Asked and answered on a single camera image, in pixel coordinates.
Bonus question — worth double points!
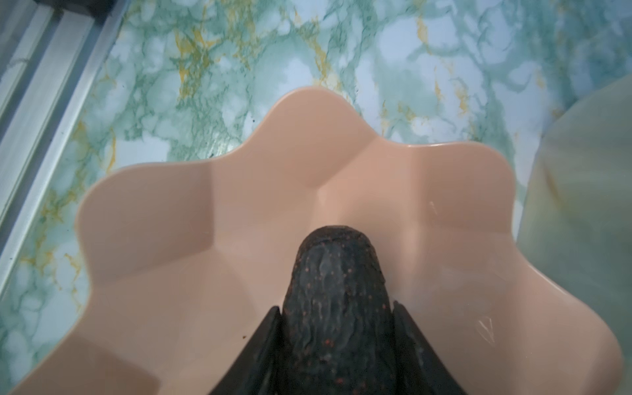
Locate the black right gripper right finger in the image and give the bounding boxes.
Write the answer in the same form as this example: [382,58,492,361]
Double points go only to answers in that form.
[393,301,467,395]

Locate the translucent yellowish plastic bag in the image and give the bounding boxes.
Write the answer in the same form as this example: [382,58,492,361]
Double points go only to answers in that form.
[518,77,631,394]

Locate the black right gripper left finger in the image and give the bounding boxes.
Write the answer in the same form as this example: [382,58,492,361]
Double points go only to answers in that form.
[209,306,281,395]

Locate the pink scalloped fruit plate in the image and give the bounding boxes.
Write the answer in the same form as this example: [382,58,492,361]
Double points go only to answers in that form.
[14,87,623,394]

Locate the aluminium front rail frame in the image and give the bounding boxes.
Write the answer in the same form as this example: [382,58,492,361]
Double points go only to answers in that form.
[1,1,129,289]

